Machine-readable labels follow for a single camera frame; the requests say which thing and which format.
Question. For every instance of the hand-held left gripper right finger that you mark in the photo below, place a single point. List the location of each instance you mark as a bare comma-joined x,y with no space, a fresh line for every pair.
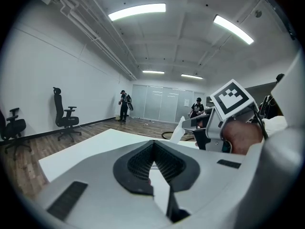
226,187

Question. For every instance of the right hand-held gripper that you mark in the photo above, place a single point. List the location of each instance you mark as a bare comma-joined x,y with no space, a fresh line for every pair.
232,99

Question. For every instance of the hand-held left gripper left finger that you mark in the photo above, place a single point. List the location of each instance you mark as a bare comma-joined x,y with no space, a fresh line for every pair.
100,199

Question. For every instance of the white paper sheet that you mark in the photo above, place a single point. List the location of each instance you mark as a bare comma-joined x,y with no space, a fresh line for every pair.
177,133

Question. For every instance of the person's right hand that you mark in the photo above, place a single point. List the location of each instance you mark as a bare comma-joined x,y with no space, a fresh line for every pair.
243,137

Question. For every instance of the white paper notice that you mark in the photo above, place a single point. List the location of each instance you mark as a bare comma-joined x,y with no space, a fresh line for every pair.
186,102

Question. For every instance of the ceiling light bar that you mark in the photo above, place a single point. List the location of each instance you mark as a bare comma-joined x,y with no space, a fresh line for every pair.
137,11
153,72
191,76
234,28

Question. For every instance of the white table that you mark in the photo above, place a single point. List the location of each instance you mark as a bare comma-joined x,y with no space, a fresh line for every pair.
83,149

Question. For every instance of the grey backpack with pod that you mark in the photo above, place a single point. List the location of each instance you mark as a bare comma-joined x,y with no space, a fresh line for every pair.
130,104

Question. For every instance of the yellow waste bin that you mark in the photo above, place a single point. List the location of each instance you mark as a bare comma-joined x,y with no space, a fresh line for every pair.
117,116

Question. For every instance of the black office chair with headrest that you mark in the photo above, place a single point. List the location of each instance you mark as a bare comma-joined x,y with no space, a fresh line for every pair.
63,118

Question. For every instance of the white ceiling pipes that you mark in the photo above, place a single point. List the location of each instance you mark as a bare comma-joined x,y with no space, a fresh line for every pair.
95,38

